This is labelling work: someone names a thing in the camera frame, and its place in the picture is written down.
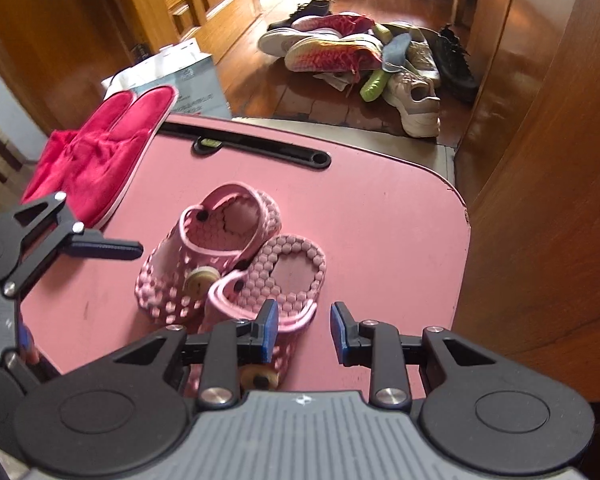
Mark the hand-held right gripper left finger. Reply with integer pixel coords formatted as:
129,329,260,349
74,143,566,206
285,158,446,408
112,299,280,408

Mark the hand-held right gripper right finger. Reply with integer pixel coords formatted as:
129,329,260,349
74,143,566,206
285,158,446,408
330,301,498,408

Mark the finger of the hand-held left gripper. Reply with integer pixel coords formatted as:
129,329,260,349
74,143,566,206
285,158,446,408
2,322,63,396
2,192,144,301

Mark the pink clog with dark charm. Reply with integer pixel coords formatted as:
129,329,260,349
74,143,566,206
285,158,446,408
185,234,327,396

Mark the red slipper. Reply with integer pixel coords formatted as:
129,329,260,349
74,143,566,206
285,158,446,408
80,85,181,228
20,91,133,211

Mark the pink clog with yellow charm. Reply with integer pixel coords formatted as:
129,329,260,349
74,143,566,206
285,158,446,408
135,183,283,326

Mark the wooden shoe cabinet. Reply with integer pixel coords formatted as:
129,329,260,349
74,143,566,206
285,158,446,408
455,0,600,401

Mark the pile of shoes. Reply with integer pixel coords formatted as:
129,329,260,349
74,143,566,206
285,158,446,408
257,0,481,138

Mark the pink folding table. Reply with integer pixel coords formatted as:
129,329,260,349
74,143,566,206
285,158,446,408
17,112,473,401

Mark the white paper shopping bag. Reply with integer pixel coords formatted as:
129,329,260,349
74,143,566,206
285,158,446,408
102,40,231,120

